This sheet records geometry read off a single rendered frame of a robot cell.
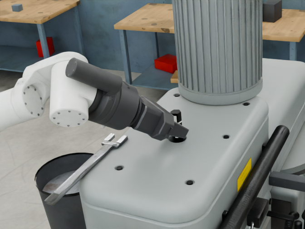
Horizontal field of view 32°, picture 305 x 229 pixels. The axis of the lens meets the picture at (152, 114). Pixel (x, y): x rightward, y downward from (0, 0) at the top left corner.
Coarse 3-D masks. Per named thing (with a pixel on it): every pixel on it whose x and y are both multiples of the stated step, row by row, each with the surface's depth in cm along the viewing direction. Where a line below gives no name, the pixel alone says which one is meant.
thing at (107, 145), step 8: (112, 136) 109; (104, 144) 107; (112, 144) 106; (120, 144) 107; (96, 152) 104; (104, 152) 104; (88, 160) 102; (96, 160) 102; (80, 168) 100; (88, 168) 99; (72, 176) 97; (80, 176) 97; (64, 184) 95; (72, 184) 95; (56, 192) 93; (64, 192) 93; (48, 200) 91; (56, 200) 92
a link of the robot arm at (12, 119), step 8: (0, 96) 94; (8, 96) 93; (0, 104) 93; (8, 104) 93; (0, 112) 93; (8, 112) 93; (0, 120) 94; (8, 120) 94; (16, 120) 94; (24, 120) 94; (0, 128) 96
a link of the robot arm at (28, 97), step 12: (48, 60) 92; (60, 60) 91; (84, 60) 92; (24, 72) 94; (36, 72) 93; (48, 72) 94; (24, 84) 92; (36, 84) 95; (48, 84) 96; (12, 96) 93; (24, 96) 92; (36, 96) 96; (48, 96) 97; (24, 108) 92; (36, 108) 95
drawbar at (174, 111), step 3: (171, 111) 105; (174, 111) 105; (177, 111) 105; (180, 111) 105; (174, 114) 104; (177, 114) 104; (180, 114) 105; (177, 117) 104; (180, 117) 105; (177, 120) 105; (180, 120) 105; (180, 123) 105; (174, 138) 107; (177, 138) 107; (180, 138) 107; (174, 141) 107; (177, 141) 107; (180, 141) 107
